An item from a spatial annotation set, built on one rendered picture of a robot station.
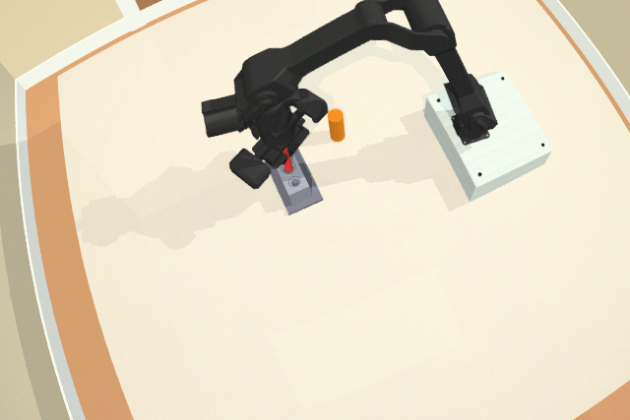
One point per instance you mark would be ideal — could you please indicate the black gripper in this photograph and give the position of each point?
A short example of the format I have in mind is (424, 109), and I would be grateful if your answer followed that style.
(251, 168)

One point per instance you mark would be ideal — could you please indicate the orange cylinder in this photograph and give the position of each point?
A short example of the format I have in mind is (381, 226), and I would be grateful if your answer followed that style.
(336, 125)

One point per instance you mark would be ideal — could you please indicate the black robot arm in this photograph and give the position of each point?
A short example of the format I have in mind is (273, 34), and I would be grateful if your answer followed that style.
(269, 80)

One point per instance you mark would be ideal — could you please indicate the red peg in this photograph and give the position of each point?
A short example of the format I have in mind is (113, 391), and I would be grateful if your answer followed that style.
(287, 165)

